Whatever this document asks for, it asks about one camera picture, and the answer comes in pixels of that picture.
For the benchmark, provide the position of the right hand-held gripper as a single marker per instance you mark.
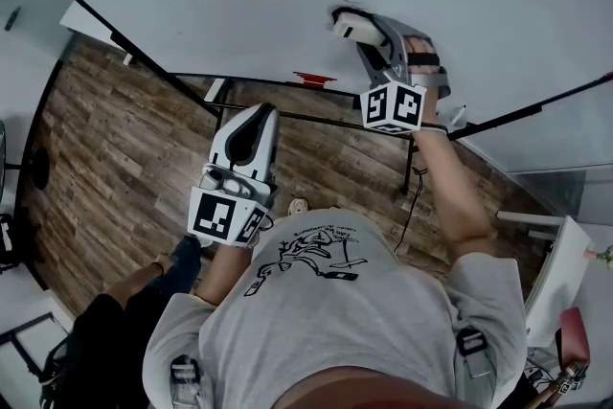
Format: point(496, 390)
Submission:
point(407, 107)

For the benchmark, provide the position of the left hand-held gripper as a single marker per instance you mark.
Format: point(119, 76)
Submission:
point(213, 218)

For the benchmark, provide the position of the white whiteboard eraser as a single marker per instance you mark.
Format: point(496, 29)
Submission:
point(356, 29)

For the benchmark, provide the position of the person's right forearm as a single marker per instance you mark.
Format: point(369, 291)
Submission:
point(445, 187)

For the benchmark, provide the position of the person's left forearm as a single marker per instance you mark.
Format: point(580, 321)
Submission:
point(222, 273)

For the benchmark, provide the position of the person's right hand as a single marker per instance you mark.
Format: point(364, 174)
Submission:
point(421, 47)

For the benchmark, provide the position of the red magnetic holder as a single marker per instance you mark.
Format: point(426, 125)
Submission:
point(313, 79)

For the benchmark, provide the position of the person's left shoe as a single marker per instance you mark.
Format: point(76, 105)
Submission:
point(299, 207)

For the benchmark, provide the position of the person's shoe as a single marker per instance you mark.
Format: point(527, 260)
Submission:
point(299, 207)
point(333, 208)

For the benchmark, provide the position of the white marker pen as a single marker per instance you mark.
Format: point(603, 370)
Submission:
point(460, 116)

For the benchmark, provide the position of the person's right shoe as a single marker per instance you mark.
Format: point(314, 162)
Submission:
point(333, 208)

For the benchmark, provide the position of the person's grey printed t-shirt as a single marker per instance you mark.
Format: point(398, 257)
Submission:
point(335, 316)

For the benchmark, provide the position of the white desk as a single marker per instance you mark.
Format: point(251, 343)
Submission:
point(91, 26)

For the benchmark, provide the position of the black bag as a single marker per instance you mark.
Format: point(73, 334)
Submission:
point(7, 244)

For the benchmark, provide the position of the white side table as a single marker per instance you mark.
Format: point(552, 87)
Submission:
point(560, 273)

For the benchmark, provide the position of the black framed glass door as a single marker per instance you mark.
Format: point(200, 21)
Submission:
point(26, 324)

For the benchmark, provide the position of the red mat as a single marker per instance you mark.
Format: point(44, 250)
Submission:
point(574, 335)

